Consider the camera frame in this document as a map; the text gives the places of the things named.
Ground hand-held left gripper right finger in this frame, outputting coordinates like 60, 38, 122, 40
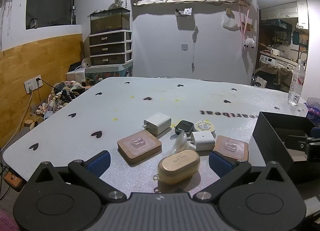
192, 151, 293, 201

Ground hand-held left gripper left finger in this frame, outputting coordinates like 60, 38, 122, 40
27, 150, 127, 204

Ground wooden block with clear hook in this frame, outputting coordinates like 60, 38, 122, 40
212, 135, 249, 162
117, 131, 162, 165

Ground small white dotted charger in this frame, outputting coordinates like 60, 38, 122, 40
187, 131, 216, 152

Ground black box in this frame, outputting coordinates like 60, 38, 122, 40
252, 111, 320, 181

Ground beige earbuds case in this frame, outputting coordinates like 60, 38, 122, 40
152, 149, 201, 193

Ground white suction knob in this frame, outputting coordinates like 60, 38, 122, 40
172, 131, 197, 155

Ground dark smartwatch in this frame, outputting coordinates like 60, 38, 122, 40
174, 120, 195, 135

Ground large white charger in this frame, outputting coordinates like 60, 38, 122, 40
143, 112, 172, 137

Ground purple floral tissue pack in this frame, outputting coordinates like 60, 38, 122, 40
301, 97, 320, 125

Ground clear water bottle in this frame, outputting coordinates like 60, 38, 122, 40
287, 59, 306, 106

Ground chair with brown jacket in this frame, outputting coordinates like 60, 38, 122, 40
254, 64, 292, 89

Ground pile of plush toys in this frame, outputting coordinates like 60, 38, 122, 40
25, 80, 87, 132

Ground white washing machine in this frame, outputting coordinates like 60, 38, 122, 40
259, 54, 278, 67

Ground white storage box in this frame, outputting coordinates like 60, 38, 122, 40
66, 67, 87, 82

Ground row of kitchen bottles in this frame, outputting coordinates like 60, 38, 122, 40
272, 34, 288, 44

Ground white drawer unit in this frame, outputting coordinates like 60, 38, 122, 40
89, 31, 133, 67

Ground white upper kitchen cabinets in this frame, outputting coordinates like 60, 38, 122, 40
260, 0, 309, 30

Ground pink ribbon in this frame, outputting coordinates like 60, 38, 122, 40
237, 4, 250, 47

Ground hanging white bag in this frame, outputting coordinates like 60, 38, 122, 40
222, 14, 237, 30

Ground glass fish tank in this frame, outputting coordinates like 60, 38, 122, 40
90, 8, 131, 35

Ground black power cable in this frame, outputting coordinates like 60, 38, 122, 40
37, 78, 63, 95

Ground white wall outlet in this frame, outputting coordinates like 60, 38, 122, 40
24, 74, 43, 94

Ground hanging grey cable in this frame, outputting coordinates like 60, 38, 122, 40
191, 26, 199, 72

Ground clear wall bracket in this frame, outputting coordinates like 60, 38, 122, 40
174, 8, 193, 18

